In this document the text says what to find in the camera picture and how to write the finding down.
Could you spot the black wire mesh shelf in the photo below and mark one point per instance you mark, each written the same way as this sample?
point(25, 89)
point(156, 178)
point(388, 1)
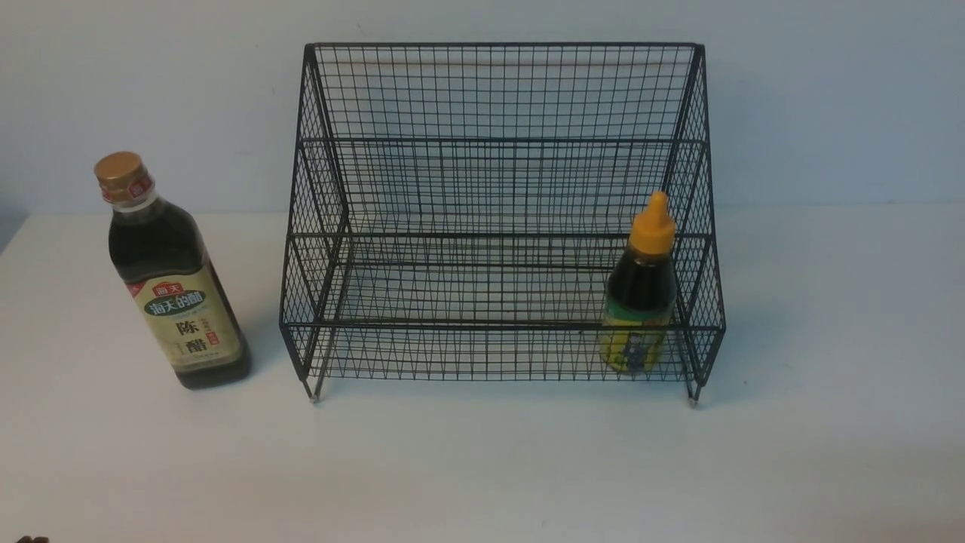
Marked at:
point(457, 208)

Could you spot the dark vinegar bottle gold cap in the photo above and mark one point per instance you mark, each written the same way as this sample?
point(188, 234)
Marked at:
point(159, 254)

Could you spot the small sauce bottle orange cap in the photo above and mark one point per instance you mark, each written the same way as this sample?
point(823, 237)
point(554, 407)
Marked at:
point(640, 293)

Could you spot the dark object at bottom edge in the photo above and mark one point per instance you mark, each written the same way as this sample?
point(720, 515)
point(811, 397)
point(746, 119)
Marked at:
point(31, 539)

